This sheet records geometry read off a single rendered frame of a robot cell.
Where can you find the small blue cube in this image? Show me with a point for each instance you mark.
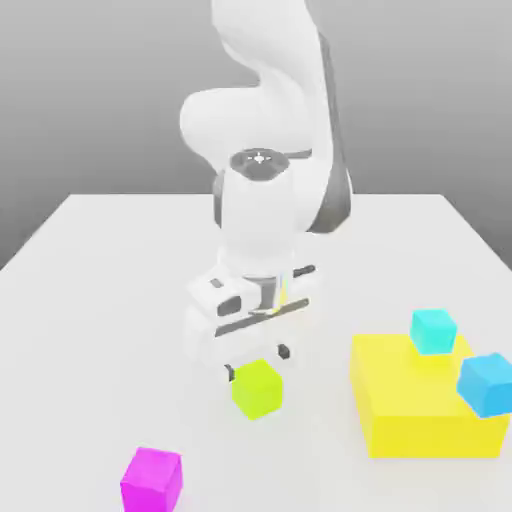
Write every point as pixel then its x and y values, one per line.
pixel 486 384

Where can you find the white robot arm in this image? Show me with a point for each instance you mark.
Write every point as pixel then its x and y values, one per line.
pixel 260 216

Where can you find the small lime cube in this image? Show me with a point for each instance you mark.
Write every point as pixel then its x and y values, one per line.
pixel 256 390

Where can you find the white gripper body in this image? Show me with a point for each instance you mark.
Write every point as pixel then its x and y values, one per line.
pixel 248 340

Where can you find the small turquoise cube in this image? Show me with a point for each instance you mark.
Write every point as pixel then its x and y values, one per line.
pixel 434 332

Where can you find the small magenta cube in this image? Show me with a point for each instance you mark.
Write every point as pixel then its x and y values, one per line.
pixel 152 480

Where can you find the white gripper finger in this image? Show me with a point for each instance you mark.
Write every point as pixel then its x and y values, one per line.
pixel 229 372
pixel 283 352

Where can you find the large yellow box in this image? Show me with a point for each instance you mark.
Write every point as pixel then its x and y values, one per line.
pixel 416 400

